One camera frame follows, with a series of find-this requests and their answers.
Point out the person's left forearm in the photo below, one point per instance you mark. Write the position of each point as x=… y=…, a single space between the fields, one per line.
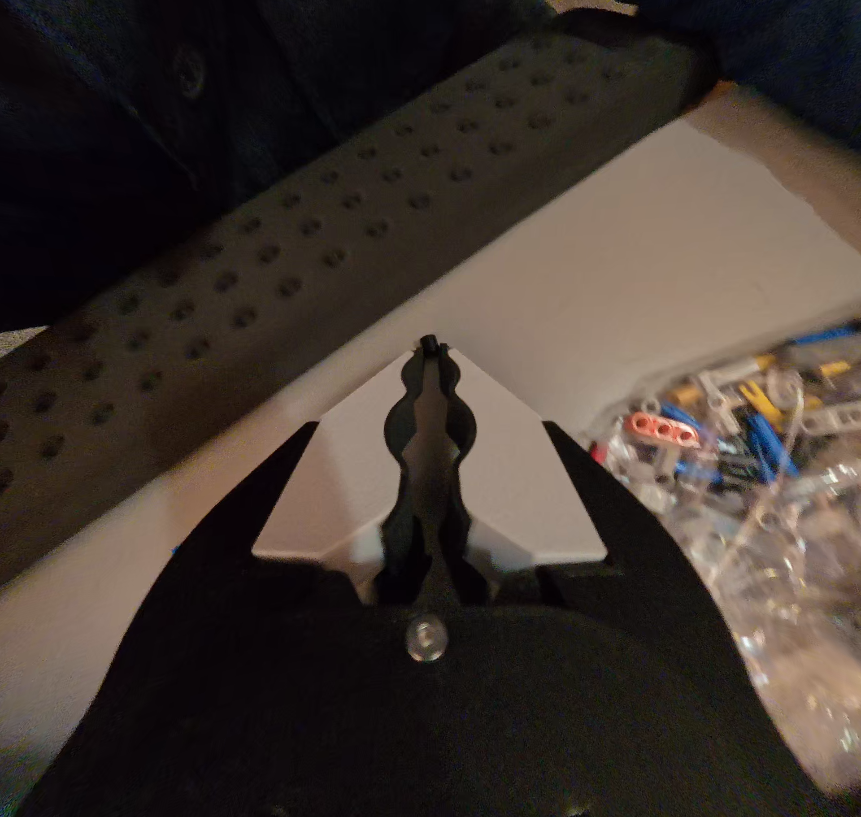
x=740 y=23

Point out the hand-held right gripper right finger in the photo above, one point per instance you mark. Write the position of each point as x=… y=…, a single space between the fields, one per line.
x=531 y=494

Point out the person's navy jacket torso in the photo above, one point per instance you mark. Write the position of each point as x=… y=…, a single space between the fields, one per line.
x=202 y=90

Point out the clear plastic lego parts bag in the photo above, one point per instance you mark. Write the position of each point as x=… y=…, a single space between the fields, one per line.
x=740 y=494

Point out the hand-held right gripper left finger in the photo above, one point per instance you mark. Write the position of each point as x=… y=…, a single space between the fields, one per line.
x=316 y=494

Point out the black perforated table edge pad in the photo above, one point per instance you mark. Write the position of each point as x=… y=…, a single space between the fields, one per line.
x=336 y=225

